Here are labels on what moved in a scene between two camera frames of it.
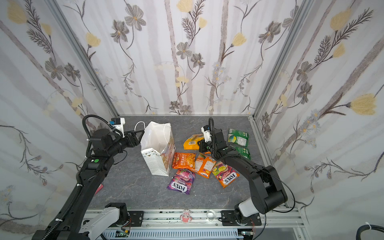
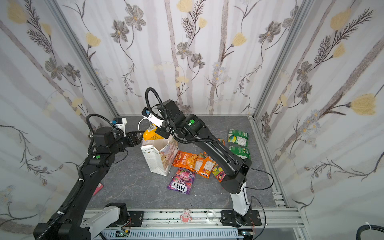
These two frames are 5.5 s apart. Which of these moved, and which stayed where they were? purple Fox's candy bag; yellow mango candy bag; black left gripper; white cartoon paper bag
Moved: yellow mango candy bag
Stayed: white cartoon paper bag; purple Fox's candy bag; black left gripper
